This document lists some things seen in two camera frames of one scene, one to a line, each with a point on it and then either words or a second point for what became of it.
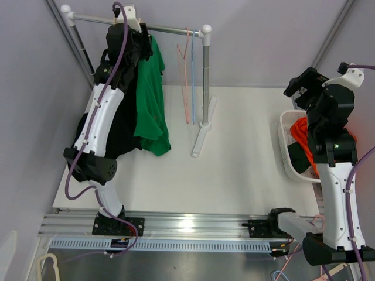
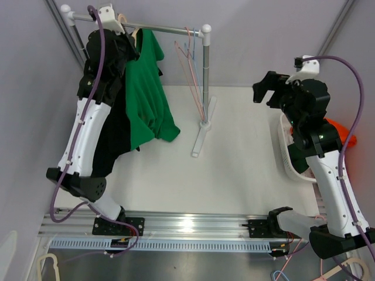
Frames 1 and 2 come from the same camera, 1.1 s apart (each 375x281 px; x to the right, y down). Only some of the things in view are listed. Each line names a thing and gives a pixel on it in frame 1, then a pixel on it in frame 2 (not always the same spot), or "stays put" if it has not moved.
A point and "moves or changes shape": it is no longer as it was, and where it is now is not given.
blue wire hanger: [193, 57] to [192, 57]
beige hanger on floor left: [55, 266] stays put
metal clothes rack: [206, 126] stays put
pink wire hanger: [181, 61] to [191, 78]
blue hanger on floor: [279, 271] stays put
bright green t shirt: [150, 125] moves or changes shape
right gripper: [310, 79] to [270, 81]
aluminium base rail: [157, 225] stays put
